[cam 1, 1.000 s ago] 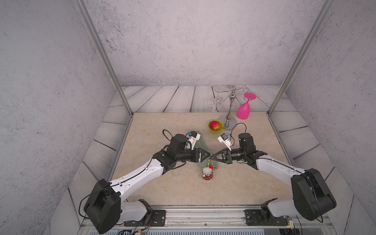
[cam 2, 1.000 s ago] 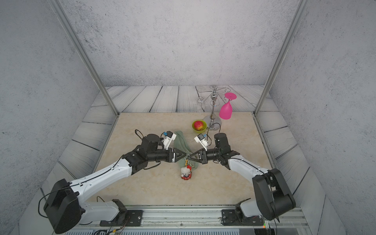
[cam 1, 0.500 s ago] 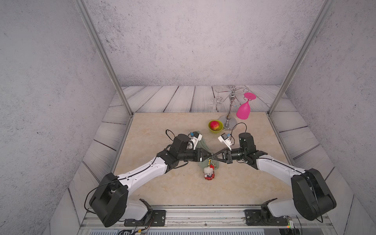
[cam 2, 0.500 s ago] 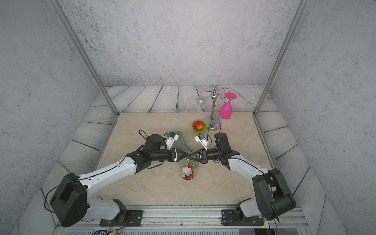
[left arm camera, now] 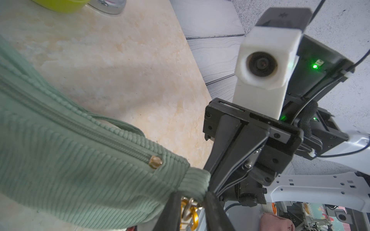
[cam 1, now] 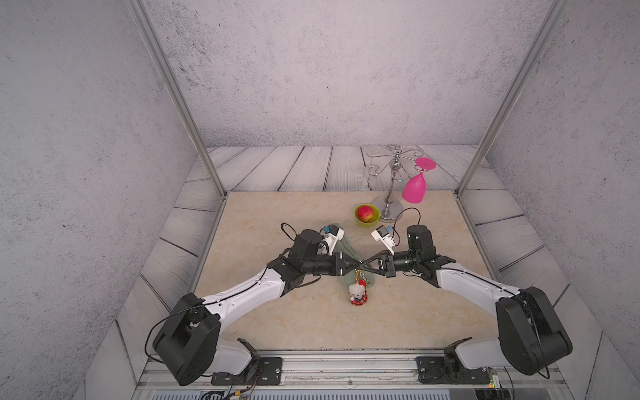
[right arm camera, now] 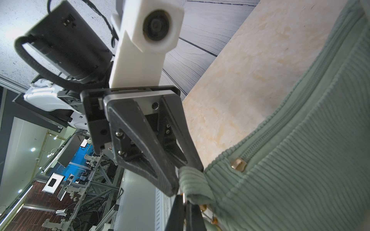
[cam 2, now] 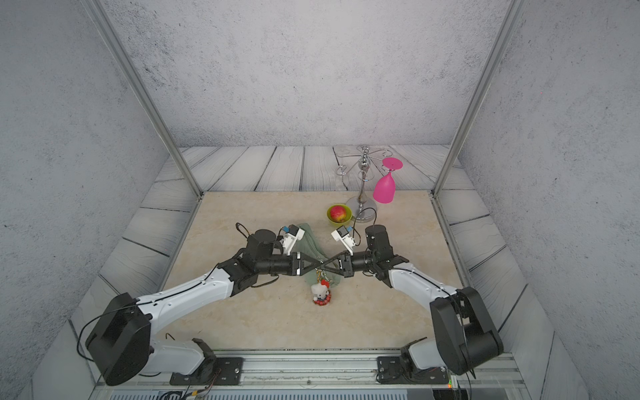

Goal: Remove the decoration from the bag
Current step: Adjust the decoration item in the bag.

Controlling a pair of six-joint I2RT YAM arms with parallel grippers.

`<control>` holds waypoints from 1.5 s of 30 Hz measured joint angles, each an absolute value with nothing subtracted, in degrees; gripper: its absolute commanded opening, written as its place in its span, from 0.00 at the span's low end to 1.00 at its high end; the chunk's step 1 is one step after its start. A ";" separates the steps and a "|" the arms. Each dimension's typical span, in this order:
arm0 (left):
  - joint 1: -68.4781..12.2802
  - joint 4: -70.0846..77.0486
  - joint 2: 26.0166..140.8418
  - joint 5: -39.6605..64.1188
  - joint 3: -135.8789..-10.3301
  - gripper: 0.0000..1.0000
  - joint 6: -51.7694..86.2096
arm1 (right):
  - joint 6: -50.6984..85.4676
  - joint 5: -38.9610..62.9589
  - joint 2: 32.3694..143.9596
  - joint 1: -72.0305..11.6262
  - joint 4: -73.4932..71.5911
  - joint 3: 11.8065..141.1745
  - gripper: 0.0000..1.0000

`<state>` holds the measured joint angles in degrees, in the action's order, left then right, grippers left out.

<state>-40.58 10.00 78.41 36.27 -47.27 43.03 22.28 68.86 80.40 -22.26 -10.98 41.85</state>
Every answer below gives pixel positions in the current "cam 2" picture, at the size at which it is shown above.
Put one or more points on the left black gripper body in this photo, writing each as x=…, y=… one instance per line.
x=285, y=265

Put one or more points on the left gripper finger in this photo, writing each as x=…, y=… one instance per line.
x=312, y=267
x=307, y=259

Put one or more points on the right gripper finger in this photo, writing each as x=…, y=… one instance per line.
x=328, y=269
x=334, y=260

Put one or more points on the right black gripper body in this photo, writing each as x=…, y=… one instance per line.
x=359, y=263

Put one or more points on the green corduroy bag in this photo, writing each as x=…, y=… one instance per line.
x=310, y=246

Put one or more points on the white red doll keychain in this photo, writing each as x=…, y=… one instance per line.
x=321, y=290

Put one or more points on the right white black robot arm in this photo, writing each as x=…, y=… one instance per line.
x=465, y=336

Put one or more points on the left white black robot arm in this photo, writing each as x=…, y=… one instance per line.
x=123, y=342

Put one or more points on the green bowl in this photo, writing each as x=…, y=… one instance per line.
x=339, y=224

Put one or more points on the red apple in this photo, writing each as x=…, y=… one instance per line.
x=339, y=214

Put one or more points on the silver glass rack stand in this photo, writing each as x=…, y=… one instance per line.
x=358, y=170

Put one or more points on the pink wine glass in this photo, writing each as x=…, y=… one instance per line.
x=385, y=189

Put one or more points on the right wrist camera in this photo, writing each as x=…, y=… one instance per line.
x=343, y=235

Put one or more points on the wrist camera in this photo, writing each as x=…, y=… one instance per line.
x=343, y=235
x=291, y=235

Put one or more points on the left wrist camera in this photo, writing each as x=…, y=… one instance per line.
x=291, y=235

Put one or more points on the aluminium front rail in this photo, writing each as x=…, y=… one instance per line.
x=328, y=374

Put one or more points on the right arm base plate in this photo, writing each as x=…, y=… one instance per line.
x=418, y=363

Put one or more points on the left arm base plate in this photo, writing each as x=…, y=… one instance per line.
x=213, y=370

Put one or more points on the right aluminium frame post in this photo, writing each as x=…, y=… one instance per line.
x=495, y=56

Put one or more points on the aluminium frame post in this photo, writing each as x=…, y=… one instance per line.
x=495, y=56
x=108, y=34

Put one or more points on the left aluminium frame post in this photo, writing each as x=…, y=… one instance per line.
x=108, y=34

